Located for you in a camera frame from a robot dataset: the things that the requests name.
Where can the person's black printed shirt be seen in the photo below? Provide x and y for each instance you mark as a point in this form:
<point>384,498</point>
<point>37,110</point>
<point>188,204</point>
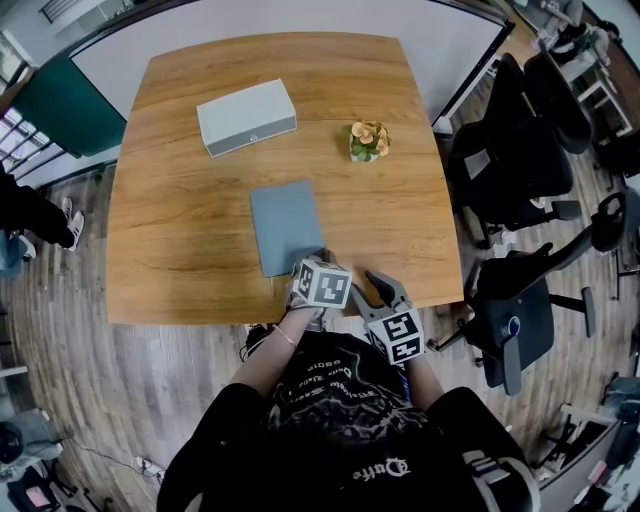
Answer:
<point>325,440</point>

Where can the white rectangular storage box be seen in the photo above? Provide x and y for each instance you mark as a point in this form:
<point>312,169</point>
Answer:
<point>245,115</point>

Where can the black office chair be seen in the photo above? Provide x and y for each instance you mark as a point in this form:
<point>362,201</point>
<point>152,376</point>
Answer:
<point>515,320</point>
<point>615,225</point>
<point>565,105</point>
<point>510,165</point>

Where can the white power strip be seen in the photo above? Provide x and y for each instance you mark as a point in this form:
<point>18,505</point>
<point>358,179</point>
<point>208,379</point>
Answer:
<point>148,465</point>

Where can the dark green board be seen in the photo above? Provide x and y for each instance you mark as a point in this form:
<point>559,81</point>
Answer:
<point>70,110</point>

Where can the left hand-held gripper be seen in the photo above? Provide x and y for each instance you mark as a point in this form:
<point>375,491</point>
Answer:
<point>322,285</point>

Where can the wooden table with white legs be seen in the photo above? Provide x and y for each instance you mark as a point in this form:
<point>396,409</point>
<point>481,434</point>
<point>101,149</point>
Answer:
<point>175,225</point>

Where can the dark desk with white legs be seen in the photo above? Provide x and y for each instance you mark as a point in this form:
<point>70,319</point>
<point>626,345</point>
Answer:
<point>585,465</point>

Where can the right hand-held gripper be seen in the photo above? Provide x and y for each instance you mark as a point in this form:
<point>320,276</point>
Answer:
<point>400,335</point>

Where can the grey swivel chair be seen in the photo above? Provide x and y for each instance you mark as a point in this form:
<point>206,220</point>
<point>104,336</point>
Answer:
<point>30,440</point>

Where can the black metal railing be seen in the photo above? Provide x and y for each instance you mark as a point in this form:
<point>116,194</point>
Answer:
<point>57,10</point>

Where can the person's left forearm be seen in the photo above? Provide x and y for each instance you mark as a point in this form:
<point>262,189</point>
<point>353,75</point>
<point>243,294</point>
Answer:
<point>280,355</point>

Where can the white partition panel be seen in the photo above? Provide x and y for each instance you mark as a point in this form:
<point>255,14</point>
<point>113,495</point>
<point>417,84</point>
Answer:
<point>280,20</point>

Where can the small potted orange flowers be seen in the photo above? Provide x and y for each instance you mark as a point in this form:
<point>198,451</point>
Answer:
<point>369,142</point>

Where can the grey-blue book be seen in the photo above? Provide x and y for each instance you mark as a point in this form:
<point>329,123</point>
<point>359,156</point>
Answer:
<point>285,225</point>

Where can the person's right forearm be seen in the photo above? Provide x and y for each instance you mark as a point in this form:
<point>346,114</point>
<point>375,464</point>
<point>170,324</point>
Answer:
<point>422,382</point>

